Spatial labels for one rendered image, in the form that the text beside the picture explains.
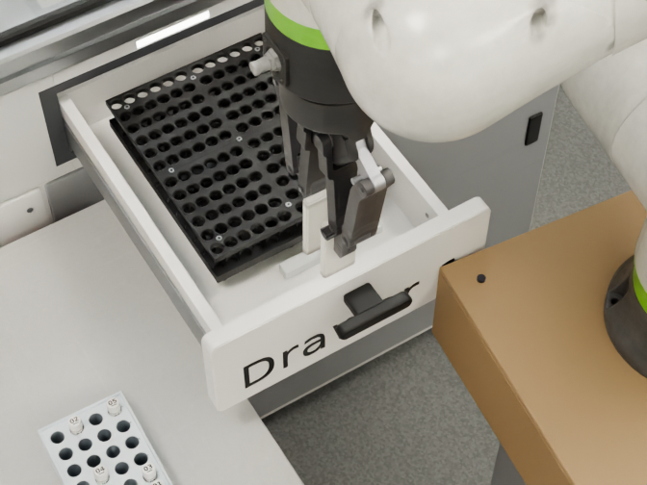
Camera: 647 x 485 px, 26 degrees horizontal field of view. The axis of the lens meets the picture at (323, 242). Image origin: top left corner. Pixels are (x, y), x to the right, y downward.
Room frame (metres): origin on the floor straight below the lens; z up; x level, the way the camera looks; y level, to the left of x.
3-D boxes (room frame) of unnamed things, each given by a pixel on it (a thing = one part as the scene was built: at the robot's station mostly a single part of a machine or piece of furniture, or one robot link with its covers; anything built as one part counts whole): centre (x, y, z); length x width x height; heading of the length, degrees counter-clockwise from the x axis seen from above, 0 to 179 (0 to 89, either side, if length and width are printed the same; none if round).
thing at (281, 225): (0.77, 0.03, 0.90); 0.18 x 0.02 x 0.01; 122
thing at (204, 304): (0.87, 0.09, 0.86); 0.40 x 0.26 x 0.06; 32
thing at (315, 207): (0.67, 0.00, 1.03); 0.03 x 0.01 x 0.07; 122
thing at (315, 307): (0.69, -0.02, 0.87); 0.29 x 0.02 x 0.11; 122
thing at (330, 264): (0.64, -0.01, 1.03); 0.03 x 0.01 x 0.07; 122
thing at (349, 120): (0.66, -0.01, 1.19); 0.08 x 0.07 x 0.09; 32
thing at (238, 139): (0.86, 0.08, 0.87); 0.22 x 0.18 x 0.06; 32
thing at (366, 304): (0.67, -0.04, 0.91); 0.07 x 0.04 x 0.01; 122
